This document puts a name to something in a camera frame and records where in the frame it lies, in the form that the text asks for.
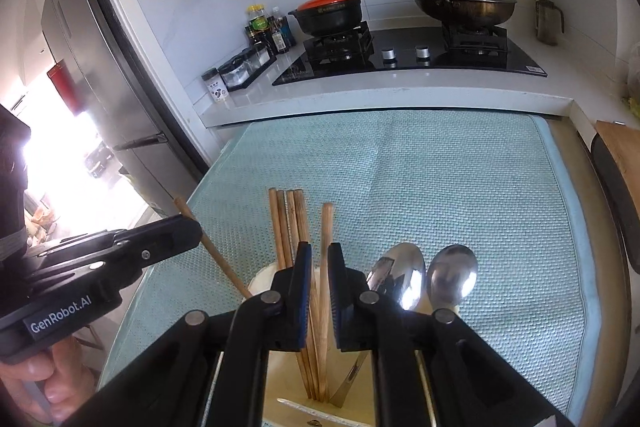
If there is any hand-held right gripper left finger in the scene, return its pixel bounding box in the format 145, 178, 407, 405
95, 241, 314, 427

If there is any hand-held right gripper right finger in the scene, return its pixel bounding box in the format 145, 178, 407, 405
327, 242, 576, 427

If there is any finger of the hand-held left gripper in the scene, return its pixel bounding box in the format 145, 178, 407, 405
25, 213, 203, 308

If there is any cream utensil holder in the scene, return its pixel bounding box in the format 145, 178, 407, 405
248, 259, 461, 427

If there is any metal spoon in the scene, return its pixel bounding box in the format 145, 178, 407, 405
427, 244, 479, 315
330, 243, 427, 408

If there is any person's left hand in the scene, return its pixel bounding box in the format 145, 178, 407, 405
0, 336, 97, 425

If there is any white spice jar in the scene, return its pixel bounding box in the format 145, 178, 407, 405
201, 68, 231, 104

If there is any teal woven table mat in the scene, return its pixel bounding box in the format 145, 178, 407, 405
107, 109, 601, 427

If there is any grey refrigerator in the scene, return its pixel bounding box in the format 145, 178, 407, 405
40, 0, 211, 219

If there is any red hanging ornament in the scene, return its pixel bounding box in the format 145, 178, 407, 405
46, 59, 84, 118

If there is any spice jar rack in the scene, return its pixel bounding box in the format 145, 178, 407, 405
218, 42, 277, 91

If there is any white kitchen counter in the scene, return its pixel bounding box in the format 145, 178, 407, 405
192, 24, 593, 128

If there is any yellow-cap sauce bottle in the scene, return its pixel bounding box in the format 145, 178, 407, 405
244, 4, 271, 48

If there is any black gas cooktop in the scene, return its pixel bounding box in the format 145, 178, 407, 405
271, 21, 549, 87

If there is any black pot with orange lid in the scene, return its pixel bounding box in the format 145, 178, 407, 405
287, 0, 367, 37

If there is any wok with glass lid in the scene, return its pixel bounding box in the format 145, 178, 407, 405
398, 0, 518, 30

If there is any glass pitcher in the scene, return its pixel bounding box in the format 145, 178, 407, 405
534, 0, 566, 48

